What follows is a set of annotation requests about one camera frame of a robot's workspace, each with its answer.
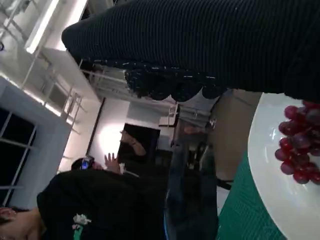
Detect ceiling light strip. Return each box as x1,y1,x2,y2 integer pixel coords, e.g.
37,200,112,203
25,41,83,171
25,0,88,54

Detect white shelf frame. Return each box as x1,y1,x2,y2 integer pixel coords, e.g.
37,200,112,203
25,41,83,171
19,44,106,136

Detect person with headset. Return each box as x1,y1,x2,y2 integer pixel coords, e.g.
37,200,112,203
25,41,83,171
70,129,148,177

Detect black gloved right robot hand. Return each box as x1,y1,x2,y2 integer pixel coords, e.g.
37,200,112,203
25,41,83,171
61,0,320,102

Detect black screen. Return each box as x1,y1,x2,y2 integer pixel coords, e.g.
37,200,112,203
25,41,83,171
117,122,161,166

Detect white plate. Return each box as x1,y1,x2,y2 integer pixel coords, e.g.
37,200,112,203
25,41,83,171
247,91,320,240

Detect person beside table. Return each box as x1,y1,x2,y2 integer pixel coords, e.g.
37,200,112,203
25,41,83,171
0,144,221,240

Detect red toy grapes with leaf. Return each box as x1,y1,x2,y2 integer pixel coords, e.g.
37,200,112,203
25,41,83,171
274,100,320,185

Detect dark window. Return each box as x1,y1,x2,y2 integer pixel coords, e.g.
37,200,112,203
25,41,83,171
0,101,39,209

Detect green cutting mat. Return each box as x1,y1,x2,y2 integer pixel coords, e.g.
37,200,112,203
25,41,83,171
216,159,289,240

